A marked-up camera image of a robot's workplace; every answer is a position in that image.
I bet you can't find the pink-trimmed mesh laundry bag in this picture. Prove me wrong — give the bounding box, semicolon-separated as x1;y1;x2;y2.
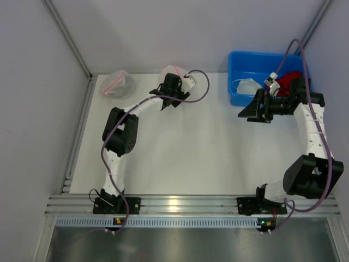
100;70;137;99

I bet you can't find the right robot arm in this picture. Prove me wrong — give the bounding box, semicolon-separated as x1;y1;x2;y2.
238;76;344;203

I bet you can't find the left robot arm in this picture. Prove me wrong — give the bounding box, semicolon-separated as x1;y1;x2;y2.
101;73;196;199

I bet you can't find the white bra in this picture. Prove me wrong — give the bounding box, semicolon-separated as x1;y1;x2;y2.
232;78;262;96

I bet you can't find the red bra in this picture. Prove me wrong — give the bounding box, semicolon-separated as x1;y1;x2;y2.
275;71;303;97

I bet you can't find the blue plastic bin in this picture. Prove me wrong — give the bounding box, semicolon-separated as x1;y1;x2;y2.
227;50;314;107

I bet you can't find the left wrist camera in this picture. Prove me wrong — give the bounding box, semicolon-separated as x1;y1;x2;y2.
181;74;196;93

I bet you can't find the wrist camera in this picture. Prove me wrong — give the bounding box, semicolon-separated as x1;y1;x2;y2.
264;72;280;97
181;74;196;93

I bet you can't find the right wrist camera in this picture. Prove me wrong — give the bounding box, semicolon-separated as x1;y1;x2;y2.
264;72;280;97

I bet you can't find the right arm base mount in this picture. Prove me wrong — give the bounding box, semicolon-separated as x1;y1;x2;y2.
237;196;287;216

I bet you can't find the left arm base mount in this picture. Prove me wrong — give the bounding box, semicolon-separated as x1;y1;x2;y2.
93;189;141;215

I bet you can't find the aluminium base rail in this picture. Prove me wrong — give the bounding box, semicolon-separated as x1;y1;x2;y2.
44;194;341;217

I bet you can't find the slotted cable duct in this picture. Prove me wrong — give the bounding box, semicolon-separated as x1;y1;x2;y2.
56;217;275;229

